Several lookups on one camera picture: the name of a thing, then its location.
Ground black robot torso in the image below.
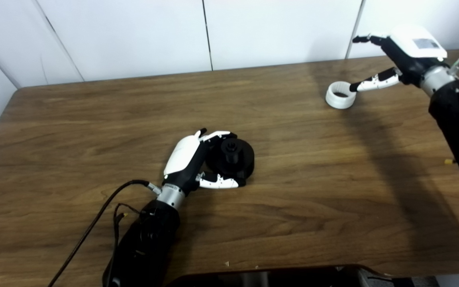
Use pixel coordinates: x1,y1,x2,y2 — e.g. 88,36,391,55
166,264,393,287

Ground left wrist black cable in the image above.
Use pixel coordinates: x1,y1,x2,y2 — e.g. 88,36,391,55
48,179,162,287

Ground left arm thin wires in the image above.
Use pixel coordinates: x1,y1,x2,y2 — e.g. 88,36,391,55
109,202,143,279

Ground round black part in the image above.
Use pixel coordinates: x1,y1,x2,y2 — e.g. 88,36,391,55
206,138,255,187

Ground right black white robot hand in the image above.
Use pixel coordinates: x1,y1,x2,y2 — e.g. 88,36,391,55
349,25,448,93

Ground white toothed ring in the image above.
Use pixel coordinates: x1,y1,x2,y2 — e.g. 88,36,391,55
325,81,357,110

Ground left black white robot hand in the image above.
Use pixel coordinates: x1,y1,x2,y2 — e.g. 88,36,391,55
163,128,240,196

